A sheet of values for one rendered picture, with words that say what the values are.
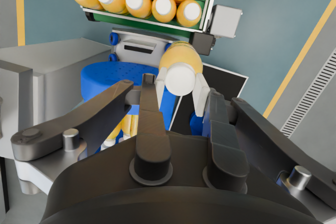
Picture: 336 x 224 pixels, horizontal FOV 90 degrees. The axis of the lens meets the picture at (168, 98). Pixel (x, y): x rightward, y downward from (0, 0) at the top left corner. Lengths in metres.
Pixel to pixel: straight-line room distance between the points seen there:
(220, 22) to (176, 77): 0.57
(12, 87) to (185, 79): 0.65
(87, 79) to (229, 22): 0.57
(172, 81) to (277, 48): 1.71
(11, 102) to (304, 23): 2.04
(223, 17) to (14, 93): 0.80
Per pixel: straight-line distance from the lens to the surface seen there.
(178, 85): 0.21
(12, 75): 0.75
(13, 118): 0.82
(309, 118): 2.39
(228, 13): 0.77
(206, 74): 1.53
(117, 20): 0.73
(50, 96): 0.91
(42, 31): 1.95
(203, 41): 0.61
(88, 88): 0.46
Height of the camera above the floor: 1.59
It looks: 67 degrees down
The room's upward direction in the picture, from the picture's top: 179 degrees counter-clockwise
